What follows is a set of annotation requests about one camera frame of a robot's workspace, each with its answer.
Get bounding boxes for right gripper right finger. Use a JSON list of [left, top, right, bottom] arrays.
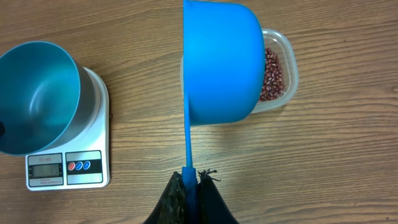
[[198, 169, 239, 224]]

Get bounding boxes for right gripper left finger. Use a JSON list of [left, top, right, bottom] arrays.
[[144, 172, 186, 224]]

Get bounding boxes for blue plastic measuring scoop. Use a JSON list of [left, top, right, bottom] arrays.
[[181, 0, 266, 223]]

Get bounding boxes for white digital kitchen scale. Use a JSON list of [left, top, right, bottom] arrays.
[[25, 68, 110, 191]]

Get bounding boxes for blue metal bowl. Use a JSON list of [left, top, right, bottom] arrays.
[[1, 41, 99, 155]]

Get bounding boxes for red adzuki beans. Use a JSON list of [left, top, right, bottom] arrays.
[[258, 47, 285, 103]]

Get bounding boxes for clear plastic food container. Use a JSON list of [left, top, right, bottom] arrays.
[[181, 27, 299, 126]]

